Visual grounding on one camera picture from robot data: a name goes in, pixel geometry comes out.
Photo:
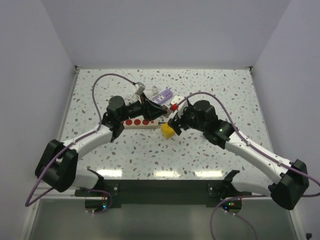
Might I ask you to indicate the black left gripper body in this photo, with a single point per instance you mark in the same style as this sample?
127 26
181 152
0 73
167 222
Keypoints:
135 110

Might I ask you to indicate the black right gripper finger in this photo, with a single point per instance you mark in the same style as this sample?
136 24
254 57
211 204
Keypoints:
177 118
174 123

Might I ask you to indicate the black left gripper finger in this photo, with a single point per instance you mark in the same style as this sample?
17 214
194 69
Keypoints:
153 115
152 105

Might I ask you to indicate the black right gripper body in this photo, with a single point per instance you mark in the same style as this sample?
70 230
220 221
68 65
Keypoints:
189 121

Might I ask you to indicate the beige power strip red sockets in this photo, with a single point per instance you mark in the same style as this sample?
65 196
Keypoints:
140 123

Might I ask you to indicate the pink brown USB charger plug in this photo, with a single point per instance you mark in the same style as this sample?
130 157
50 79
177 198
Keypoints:
166 111

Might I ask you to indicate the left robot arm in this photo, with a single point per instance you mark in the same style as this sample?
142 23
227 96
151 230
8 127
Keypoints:
58 165

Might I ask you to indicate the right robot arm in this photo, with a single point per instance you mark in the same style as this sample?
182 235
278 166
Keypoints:
289 180

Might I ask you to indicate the yellow cube socket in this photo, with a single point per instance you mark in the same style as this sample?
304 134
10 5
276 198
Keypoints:
167 131

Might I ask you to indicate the purple power strip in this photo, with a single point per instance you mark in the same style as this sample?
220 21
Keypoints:
163 97

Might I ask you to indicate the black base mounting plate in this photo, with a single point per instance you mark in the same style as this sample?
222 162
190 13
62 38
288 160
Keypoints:
118 193

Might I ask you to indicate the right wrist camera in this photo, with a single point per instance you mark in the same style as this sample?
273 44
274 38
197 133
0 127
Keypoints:
178 104

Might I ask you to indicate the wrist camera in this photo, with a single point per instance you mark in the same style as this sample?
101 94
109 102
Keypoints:
178 104
139 88

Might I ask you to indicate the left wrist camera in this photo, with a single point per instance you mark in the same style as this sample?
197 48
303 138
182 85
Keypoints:
139 88

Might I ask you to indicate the aluminium rail frame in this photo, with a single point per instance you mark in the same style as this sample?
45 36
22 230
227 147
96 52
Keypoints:
145 154

